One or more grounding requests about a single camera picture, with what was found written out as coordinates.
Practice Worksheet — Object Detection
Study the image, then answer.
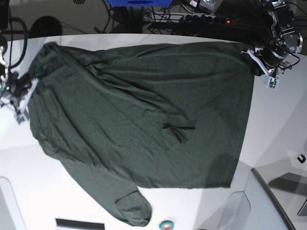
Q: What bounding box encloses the red green emergency button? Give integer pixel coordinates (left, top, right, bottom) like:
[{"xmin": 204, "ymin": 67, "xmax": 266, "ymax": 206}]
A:
[{"xmin": 159, "ymin": 220, "xmax": 174, "ymax": 230}]

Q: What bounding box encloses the grey power strip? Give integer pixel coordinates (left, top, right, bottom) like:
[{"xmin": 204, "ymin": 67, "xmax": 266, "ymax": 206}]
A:
[{"xmin": 179, "ymin": 14, "xmax": 232, "ymax": 25}]

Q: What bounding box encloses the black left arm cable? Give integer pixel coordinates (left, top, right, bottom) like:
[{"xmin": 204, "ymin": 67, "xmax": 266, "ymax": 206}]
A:
[{"xmin": 280, "ymin": 52, "xmax": 301, "ymax": 70}]

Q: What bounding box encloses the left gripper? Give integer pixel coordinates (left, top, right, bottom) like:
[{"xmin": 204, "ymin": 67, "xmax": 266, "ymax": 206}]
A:
[{"xmin": 254, "ymin": 47, "xmax": 292, "ymax": 76}]

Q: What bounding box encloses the blue box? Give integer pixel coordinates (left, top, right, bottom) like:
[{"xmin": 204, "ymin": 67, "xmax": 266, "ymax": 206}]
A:
[{"xmin": 107, "ymin": 0, "xmax": 173, "ymax": 7}]

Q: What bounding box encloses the dark green t-shirt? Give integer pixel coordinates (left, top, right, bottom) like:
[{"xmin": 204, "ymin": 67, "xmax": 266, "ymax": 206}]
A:
[{"xmin": 28, "ymin": 42, "xmax": 255, "ymax": 227}]

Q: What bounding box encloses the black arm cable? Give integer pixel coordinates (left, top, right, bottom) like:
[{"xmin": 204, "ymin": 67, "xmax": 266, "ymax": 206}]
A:
[
  {"xmin": 280, "ymin": 52, "xmax": 301, "ymax": 70},
  {"xmin": 7, "ymin": 18, "xmax": 29, "ymax": 72}
]

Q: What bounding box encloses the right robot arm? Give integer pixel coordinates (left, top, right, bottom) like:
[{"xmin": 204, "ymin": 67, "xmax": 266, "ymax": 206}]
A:
[{"xmin": 0, "ymin": 0, "xmax": 32, "ymax": 110}]

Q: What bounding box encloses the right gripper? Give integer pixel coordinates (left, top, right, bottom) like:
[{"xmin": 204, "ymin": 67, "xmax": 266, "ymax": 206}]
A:
[{"xmin": 0, "ymin": 71, "xmax": 32, "ymax": 108}]

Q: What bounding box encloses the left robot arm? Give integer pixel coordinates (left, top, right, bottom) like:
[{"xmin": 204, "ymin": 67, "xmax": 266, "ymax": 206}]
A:
[{"xmin": 256, "ymin": 0, "xmax": 303, "ymax": 75}]

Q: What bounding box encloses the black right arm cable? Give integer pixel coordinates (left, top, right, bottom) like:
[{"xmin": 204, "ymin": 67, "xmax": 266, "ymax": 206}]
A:
[{"xmin": 7, "ymin": 18, "xmax": 29, "ymax": 72}]

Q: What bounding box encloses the small black hook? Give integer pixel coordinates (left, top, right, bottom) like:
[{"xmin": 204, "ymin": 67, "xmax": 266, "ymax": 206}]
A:
[{"xmin": 297, "ymin": 154, "xmax": 306, "ymax": 163}]

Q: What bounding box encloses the grey monitor edge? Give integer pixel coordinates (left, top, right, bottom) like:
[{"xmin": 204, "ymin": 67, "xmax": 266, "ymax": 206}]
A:
[{"xmin": 253, "ymin": 167, "xmax": 307, "ymax": 230}]

